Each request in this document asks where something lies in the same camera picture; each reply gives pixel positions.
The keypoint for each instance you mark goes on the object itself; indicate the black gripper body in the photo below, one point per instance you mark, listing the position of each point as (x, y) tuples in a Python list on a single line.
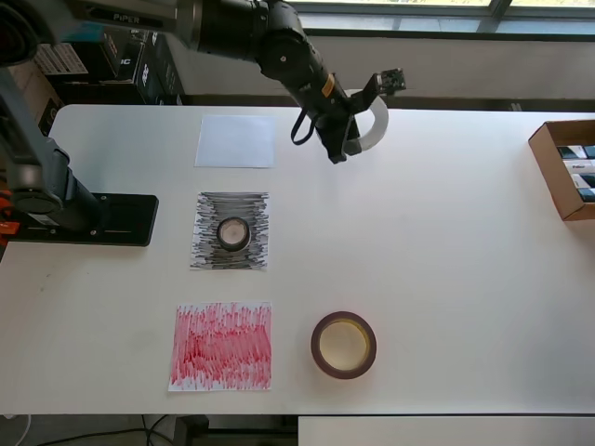
[(337, 114)]

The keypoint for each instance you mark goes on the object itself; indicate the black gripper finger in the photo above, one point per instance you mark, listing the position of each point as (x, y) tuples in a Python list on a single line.
[(354, 127), (337, 144)]

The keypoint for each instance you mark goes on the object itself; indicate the white tape roll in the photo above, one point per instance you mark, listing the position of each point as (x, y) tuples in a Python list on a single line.
[(382, 118)]

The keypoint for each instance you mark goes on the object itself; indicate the black tape roll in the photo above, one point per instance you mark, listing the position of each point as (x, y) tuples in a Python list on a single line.
[(234, 247)]

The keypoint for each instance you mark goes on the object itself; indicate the red tape roll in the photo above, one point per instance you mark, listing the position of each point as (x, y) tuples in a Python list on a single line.
[(346, 373)]

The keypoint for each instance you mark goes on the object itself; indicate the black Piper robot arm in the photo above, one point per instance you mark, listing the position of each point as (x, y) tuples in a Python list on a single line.
[(279, 56)]

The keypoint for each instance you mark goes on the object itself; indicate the blank white paper sheet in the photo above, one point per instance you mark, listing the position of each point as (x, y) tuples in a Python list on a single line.
[(232, 139)]

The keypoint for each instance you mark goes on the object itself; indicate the dark patterned box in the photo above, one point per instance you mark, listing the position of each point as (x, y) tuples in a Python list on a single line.
[(162, 69)]

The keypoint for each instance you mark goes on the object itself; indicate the open shallow cardboard box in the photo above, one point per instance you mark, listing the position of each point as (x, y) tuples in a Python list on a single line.
[(544, 153)]

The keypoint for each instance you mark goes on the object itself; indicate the black box red print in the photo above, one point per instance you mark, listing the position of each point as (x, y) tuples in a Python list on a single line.
[(128, 56)]

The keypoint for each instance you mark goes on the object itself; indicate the small black white carton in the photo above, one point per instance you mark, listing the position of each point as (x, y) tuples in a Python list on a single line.
[(578, 166), (586, 195), (583, 182), (574, 152)]

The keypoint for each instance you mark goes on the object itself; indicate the red scribbled paper sheet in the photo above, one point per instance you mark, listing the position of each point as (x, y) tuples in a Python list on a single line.
[(218, 348)]

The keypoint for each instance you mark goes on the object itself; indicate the black box teal lettering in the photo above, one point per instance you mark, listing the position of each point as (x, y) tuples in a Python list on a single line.
[(88, 35)]

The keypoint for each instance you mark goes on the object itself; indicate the black box white label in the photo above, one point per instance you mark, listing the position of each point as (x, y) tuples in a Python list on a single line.
[(60, 60)]

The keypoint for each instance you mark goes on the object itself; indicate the tall GX760A cardboard box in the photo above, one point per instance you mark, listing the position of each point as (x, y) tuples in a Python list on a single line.
[(46, 93)]

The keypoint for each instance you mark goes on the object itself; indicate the white panel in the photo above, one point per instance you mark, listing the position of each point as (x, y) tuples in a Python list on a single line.
[(418, 432)]

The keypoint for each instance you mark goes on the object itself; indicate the black table leg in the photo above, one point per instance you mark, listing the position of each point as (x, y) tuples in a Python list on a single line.
[(190, 432)]

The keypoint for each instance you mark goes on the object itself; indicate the camera board with bracket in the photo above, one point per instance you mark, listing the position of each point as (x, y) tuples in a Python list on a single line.
[(390, 80)]

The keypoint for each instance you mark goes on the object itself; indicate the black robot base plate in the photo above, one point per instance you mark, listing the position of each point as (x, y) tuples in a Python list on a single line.
[(130, 218)]

